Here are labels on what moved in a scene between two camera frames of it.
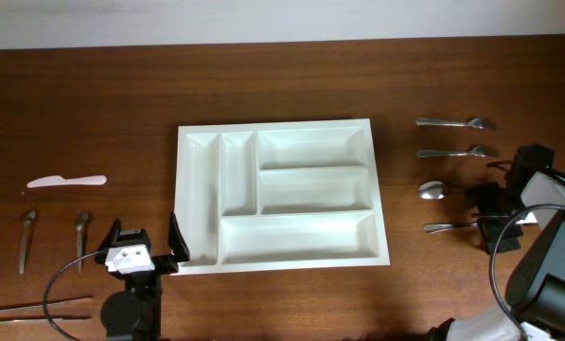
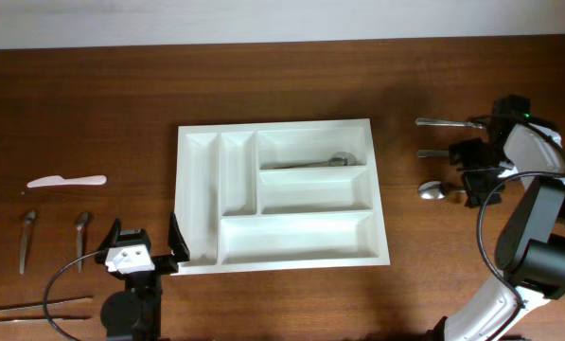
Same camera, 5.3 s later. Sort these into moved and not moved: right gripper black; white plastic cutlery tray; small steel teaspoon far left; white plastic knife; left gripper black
Moved: right gripper black
Not moved: left gripper black; white plastic knife; small steel teaspoon far left; white plastic cutlery tray
